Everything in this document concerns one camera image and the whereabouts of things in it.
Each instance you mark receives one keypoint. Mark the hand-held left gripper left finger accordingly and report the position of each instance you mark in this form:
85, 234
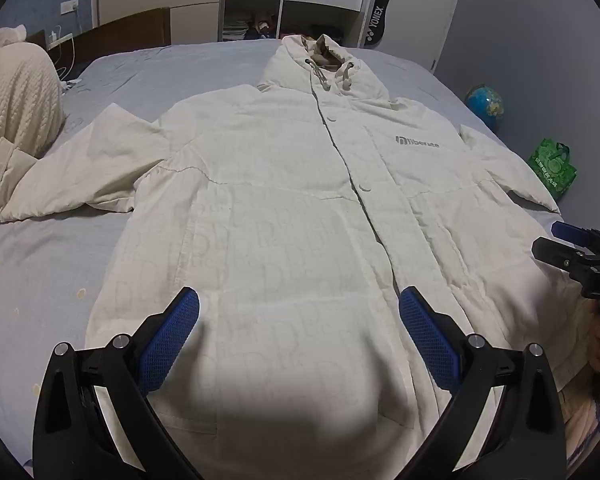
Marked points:
172, 340

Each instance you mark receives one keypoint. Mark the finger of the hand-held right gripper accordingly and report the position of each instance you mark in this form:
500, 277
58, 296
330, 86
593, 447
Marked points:
570, 232
555, 251

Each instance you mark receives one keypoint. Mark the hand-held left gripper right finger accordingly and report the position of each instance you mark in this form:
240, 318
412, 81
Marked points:
427, 340

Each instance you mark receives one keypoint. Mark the cream hooded jacket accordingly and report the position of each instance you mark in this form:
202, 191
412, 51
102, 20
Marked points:
280, 210

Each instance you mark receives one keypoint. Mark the green shopping bag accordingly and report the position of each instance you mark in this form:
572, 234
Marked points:
554, 167

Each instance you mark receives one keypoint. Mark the person's plaid pajama clothing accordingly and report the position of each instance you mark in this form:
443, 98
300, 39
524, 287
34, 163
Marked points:
592, 422

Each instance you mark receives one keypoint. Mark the bed with grey sheet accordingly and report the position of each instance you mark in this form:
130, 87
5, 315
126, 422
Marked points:
40, 270

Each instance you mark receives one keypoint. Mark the blue globe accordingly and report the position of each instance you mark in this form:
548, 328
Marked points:
486, 105

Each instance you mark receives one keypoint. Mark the black racket bag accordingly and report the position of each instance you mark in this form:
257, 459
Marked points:
376, 15

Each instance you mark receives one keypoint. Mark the cream knit blanket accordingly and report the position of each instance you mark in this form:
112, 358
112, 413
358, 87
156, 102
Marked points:
15, 90

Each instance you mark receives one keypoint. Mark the books and small shelf clutter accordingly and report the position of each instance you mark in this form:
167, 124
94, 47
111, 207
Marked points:
250, 27

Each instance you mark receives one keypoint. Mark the white power strip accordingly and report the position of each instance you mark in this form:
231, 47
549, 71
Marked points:
69, 6

